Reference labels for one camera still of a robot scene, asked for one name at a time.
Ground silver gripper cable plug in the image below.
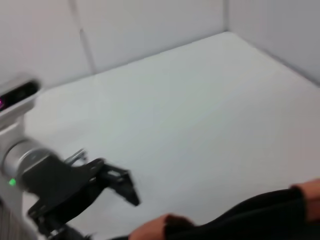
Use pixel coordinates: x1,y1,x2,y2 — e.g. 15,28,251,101
65,148,88,166

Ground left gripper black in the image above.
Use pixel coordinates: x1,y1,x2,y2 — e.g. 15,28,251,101
21,154,141,240

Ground black food bag orange straps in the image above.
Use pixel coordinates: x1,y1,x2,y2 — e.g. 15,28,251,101
129,177,320,240

